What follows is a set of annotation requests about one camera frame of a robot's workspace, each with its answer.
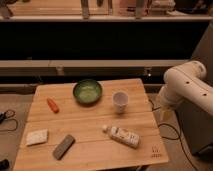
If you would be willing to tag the white paper cup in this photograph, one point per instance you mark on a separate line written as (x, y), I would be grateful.
(120, 101)

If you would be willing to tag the white sponge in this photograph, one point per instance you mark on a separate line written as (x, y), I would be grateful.
(37, 137)

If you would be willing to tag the orange carrot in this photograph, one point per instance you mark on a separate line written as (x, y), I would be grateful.
(53, 106)

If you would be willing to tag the white plastic bottle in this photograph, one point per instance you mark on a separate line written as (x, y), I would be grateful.
(122, 136)

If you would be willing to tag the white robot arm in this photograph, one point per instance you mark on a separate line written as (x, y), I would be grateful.
(185, 81)

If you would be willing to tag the black object bottom left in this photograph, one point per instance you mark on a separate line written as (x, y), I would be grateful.
(4, 164)

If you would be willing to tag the green ceramic bowl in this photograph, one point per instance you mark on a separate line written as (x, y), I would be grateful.
(87, 91)

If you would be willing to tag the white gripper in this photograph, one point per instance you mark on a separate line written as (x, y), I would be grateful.
(168, 100)

